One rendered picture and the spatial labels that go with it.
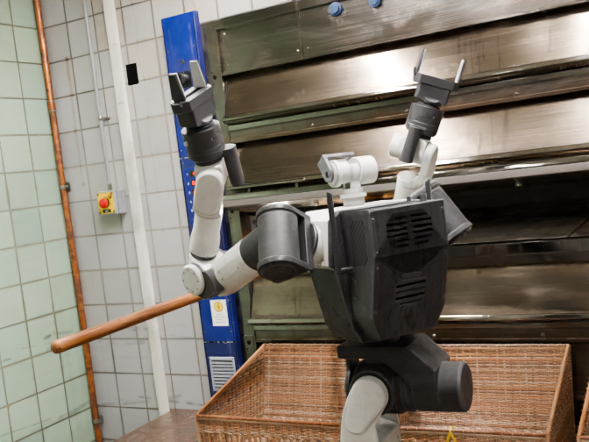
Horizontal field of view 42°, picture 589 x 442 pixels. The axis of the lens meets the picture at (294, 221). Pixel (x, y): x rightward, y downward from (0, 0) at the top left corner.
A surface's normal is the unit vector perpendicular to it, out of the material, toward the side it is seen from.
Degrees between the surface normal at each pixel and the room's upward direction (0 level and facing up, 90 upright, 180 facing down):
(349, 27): 90
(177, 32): 90
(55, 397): 90
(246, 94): 70
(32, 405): 90
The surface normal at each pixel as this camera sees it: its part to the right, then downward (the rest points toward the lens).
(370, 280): -0.88, 0.14
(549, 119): -0.48, -0.23
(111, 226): -0.47, 0.11
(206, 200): -0.07, 0.47
